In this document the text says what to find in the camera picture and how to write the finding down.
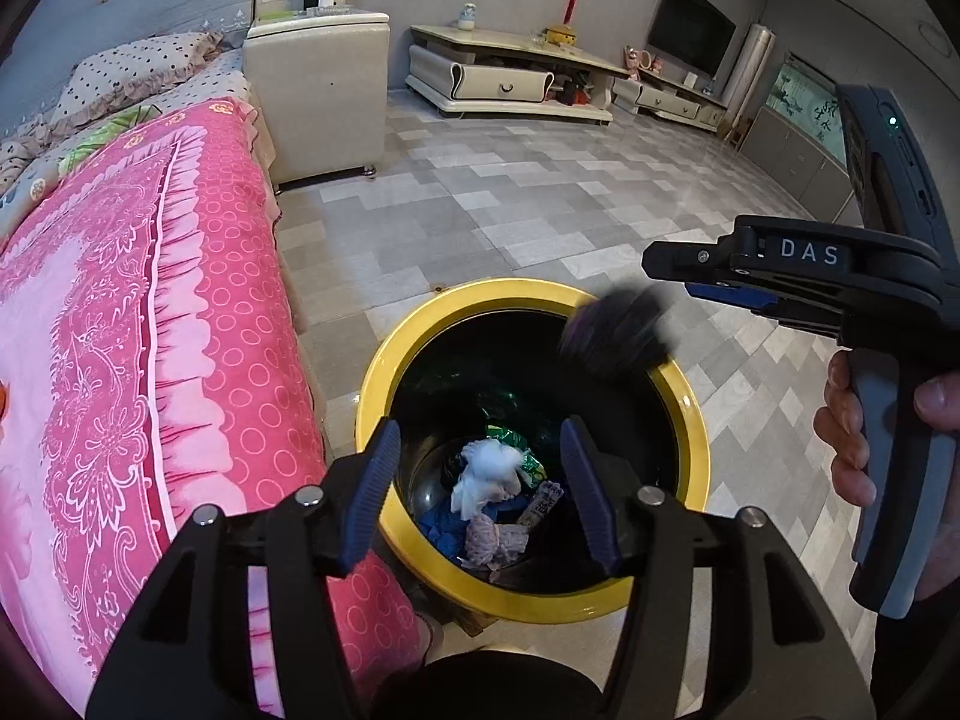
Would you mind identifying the small cream side cabinet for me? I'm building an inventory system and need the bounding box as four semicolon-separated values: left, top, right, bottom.
611;67;728;134

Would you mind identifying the yellow rimmed black trash bin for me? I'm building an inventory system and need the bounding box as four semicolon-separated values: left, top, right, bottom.
354;279;711;616

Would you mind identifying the pink plush toy on cabinet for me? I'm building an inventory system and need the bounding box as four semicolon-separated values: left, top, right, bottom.
621;45;665;83

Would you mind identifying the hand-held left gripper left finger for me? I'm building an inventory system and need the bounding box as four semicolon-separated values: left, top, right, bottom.
86;418;402;720

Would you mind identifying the blue plastic bag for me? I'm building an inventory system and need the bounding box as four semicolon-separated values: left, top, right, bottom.
416;495;526;563

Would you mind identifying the floral patterned quilt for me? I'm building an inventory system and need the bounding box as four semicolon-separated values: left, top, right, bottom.
0;101;162;233

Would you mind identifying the person's right hand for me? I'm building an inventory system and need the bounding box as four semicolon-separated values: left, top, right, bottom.
814;351;960;507

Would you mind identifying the white tissue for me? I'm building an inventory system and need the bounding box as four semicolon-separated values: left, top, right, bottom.
450;439;526;518

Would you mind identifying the white striped snack wrapper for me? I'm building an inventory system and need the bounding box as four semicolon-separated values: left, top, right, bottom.
523;480;565;531

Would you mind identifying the cream tv cabinet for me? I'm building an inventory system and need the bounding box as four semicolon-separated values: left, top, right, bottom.
405;24;631;127

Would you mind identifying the green crumpled wrapper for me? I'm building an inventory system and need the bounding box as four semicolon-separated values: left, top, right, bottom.
484;424;552;485

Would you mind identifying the pale purple paper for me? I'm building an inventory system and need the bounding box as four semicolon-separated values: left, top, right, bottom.
465;514;530;569

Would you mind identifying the grey padded headboard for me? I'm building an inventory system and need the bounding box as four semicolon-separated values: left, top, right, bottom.
15;0;256;128

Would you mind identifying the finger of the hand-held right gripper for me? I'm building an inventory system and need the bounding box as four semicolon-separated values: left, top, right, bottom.
686;281;847;342
643;240;734;287

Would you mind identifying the wall mounted television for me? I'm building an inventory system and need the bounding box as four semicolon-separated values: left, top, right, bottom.
646;0;737;80

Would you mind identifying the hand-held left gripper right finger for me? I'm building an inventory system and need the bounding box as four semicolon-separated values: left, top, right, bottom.
559;414;878;720

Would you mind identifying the cream nightstand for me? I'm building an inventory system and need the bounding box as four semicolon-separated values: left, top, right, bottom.
241;4;391;196

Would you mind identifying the polka dot pillow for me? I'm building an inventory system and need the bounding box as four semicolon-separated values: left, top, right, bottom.
49;31;226;128

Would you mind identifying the dark wrapper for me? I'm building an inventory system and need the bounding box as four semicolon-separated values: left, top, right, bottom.
559;286;672;377

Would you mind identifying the fish tank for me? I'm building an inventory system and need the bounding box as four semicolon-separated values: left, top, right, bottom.
769;52;845;143

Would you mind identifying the white standing air conditioner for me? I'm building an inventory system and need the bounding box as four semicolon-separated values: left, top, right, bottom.
716;24;773;140

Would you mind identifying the pink floral blanket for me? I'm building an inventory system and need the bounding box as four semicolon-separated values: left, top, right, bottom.
0;97;443;717

